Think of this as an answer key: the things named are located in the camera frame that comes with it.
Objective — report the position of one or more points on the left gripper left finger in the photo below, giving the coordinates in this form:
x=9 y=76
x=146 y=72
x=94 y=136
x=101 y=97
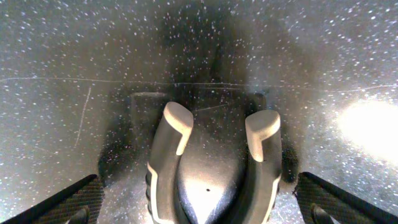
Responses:
x=74 y=202

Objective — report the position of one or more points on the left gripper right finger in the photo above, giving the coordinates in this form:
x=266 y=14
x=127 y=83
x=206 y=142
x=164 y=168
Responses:
x=329 y=202

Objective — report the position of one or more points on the black and white pliers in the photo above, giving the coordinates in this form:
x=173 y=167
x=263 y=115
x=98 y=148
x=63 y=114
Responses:
x=164 y=161

